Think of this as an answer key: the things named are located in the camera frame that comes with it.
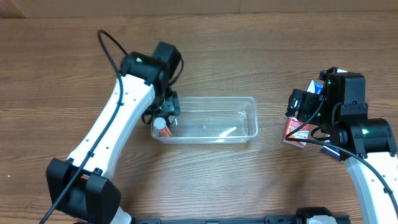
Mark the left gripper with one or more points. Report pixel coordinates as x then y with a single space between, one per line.
170 106

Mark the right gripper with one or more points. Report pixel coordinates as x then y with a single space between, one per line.
296 103

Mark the orange pill bottle white cap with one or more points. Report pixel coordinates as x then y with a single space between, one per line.
160 124

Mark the blue yellow VapoDrops box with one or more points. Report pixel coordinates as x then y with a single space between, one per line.
315 87

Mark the white blue Hansaplast box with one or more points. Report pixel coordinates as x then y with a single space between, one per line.
331 151

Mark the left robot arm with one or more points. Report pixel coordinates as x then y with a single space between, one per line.
81 185

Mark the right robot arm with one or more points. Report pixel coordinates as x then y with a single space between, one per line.
366 146

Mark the clear plastic container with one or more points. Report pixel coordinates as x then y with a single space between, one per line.
212 120

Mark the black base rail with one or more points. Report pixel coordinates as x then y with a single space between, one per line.
303 215

